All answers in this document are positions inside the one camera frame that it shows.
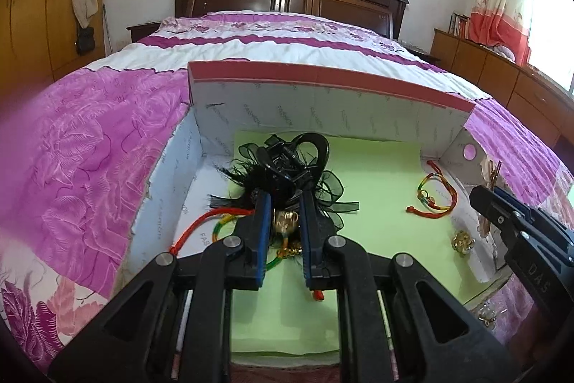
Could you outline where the gold drop earring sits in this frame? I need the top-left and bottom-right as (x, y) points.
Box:
(477, 156), (504, 238)

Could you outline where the wooden wardrobe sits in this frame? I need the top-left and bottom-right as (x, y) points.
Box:
(0, 0), (113, 115)

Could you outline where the window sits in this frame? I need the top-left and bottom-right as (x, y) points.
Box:
(524, 0), (574, 97)

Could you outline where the row of books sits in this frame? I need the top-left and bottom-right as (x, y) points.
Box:
(450, 11), (471, 37)

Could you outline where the pink floral bed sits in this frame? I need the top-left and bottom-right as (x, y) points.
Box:
(0, 10), (574, 383)

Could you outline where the openwork ball earring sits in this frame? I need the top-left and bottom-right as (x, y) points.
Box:
(451, 230), (475, 253)

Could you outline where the gold pearl earring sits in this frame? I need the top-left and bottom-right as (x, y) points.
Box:
(475, 302), (507, 327)

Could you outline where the black lace hair clip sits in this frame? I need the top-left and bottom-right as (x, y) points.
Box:
(208, 132), (359, 231)

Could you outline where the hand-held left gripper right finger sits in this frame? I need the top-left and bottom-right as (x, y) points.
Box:
(298, 188), (516, 383)

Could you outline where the green paper sheet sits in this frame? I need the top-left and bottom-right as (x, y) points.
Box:
(226, 131), (483, 354)

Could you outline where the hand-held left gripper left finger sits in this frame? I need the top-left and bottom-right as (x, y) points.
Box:
(47, 190), (274, 383)

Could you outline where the black hanging bag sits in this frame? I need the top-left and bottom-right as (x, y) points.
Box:
(75, 25), (96, 55)

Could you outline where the long wooden cabinet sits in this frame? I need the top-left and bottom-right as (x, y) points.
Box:
(430, 28), (574, 150)

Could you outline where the white cardboard box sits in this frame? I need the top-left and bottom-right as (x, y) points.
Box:
(127, 60), (505, 383)

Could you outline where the pink grey plush toy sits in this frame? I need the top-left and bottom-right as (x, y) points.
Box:
(489, 44), (516, 63)

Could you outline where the rainbow cord bracelet gold charm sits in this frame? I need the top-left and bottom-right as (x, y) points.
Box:
(169, 208), (326, 303)

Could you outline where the small red rainbow cord bracelet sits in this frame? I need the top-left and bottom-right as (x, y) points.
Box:
(406, 160), (458, 215)

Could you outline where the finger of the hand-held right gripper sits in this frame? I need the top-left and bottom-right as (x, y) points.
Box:
(491, 187), (545, 220)
(469, 185), (523, 238)

